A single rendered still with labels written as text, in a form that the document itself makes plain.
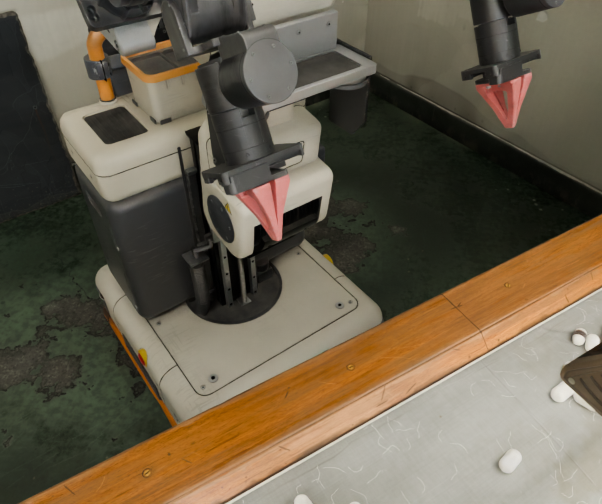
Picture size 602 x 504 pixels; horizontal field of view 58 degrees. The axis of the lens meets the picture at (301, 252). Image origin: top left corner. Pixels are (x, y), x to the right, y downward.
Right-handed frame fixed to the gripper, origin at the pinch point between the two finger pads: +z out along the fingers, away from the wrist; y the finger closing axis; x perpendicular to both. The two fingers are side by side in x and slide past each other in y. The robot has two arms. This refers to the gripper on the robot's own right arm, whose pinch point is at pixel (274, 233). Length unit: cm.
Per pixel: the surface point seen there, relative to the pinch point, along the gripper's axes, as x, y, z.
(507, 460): -14.6, 14.5, 35.3
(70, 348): 125, -24, 46
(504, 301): 0.5, 35.0, 26.6
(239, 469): 1.6, -13.6, 26.5
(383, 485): -7.4, 0.4, 33.6
